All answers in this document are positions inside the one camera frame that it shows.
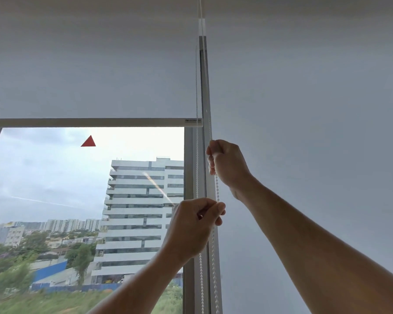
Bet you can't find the white bead chain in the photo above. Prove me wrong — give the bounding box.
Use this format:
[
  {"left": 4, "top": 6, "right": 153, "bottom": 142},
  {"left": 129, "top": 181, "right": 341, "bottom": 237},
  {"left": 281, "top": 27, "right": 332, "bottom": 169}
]
[{"left": 195, "top": 0, "right": 222, "bottom": 314}]

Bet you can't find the person's left hand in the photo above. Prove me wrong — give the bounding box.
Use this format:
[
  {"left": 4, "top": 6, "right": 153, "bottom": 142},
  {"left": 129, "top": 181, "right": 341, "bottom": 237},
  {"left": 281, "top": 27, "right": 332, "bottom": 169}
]
[{"left": 161, "top": 198, "right": 226, "bottom": 262}]

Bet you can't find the person's right hand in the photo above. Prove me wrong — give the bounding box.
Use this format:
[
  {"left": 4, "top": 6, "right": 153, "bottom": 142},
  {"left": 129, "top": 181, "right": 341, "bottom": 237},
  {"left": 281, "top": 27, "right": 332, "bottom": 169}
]
[{"left": 206, "top": 139, "right": 254, "bottom": 193}]

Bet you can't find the person's right forearm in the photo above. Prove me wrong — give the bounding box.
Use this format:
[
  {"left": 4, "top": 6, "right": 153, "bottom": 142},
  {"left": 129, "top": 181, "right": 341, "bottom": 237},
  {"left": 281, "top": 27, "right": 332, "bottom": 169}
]
[{"left": 231, "top": 175, "right": 393, "bottom": 314}]

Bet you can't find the person's left forearm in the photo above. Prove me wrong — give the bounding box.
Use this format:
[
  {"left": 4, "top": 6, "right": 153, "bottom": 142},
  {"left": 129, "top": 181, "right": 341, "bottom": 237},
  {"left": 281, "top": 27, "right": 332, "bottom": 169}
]
[{"left": 87, "top": 248, "right": 184, "bottom": 314}]

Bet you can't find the white roller blind with bar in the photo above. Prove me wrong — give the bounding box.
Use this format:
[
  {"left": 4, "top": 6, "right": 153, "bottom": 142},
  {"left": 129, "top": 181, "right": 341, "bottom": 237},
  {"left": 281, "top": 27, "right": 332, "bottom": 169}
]
[{"left": 0, "top": 0, "right": 204, "bottom": 128}]

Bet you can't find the grey window frame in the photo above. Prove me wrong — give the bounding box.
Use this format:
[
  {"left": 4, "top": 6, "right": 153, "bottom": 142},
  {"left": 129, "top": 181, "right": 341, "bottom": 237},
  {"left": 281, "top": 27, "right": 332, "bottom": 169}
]
[{"left": 0, "top": 36, "right": 222, "bottom": 314}]

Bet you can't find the wide white roller blind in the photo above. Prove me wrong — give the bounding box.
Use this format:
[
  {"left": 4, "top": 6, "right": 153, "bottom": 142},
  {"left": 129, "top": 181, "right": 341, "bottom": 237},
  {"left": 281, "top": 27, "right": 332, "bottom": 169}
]
[{"left": 201, "top": 0, "right": 393, "bottom": 314}]

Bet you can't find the white multi-storey building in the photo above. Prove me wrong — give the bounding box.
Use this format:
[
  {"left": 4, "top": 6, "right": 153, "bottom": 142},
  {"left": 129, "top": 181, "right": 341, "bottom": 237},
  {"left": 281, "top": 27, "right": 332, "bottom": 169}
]
[{"left": 91, "top": 157, "right": 184, "bottom": 285}]

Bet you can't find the blue site fence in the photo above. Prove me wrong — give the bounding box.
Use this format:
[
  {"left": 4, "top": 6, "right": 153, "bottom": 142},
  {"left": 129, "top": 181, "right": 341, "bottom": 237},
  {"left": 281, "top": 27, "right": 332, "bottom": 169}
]
[{"left": 30, "top": 260, "right": 122, "bottom": 293}]

